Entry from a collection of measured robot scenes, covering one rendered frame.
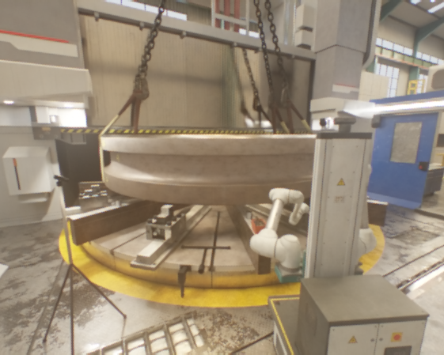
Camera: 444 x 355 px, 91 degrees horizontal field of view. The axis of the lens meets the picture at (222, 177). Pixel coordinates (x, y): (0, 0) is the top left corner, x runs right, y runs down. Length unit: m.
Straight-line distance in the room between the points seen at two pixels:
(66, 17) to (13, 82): 1.20
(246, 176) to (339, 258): 1.62
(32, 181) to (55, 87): 2.26
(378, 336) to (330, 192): 0.80
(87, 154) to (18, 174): 3.15
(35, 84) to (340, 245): 3.64
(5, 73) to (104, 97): 2.13
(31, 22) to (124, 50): 1.94
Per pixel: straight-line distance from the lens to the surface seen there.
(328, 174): 1.56
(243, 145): 2.78
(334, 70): 6.62
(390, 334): 1.67
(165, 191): 3.06
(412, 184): 7.06
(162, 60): 5.78
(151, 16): 5.88
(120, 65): 5.60
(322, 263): 1.79
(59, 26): 4.20
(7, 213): 5.97
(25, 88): 3.64
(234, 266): 2.66
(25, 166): 5.28
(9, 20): 4.28
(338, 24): 6.88
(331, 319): 1.43
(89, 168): 8.20
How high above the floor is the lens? 1.77
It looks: 11 degrees down
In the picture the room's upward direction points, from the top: straight up
